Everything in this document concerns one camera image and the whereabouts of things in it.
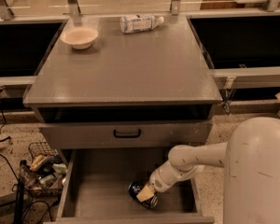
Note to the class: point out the grey drawer cabinet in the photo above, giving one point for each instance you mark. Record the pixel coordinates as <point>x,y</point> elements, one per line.
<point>159,75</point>

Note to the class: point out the blue pepsi can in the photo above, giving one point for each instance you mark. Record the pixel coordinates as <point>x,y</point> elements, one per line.
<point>134,189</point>

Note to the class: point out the wire basket with items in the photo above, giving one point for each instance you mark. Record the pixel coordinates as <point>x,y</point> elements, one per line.
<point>45,174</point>

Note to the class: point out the black stand post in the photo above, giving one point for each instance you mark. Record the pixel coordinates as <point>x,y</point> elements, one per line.
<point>19,194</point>

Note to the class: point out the white bowl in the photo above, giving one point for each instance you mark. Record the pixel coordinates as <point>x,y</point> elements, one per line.
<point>79,37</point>

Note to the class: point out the black drawer handle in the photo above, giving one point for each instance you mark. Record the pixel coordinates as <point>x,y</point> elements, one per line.
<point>118,134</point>

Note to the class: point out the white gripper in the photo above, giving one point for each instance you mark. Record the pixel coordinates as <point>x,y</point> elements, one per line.
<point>158,181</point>

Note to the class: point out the metal railing frame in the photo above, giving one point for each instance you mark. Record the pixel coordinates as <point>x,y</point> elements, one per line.
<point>84,3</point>

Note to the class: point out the clear plastic water bottle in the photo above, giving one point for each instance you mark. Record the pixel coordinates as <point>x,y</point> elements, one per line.
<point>139,23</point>

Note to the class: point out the grey top drawer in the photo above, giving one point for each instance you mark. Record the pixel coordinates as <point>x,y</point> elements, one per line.
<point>100,135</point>

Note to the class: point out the open grey middle drawer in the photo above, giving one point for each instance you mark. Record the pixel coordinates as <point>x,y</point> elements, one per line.
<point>96,190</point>

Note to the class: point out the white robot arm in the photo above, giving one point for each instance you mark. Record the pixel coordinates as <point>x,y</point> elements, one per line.
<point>251,163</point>

